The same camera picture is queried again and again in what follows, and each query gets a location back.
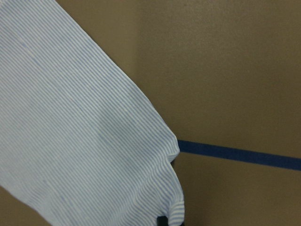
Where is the light blue striped shirt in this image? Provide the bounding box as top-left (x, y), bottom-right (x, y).
top-left (0, 0), bottom-right (185, 226)

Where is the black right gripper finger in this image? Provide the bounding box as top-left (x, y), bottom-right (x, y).
top-left (157, 216), bottom-right (168, 226)

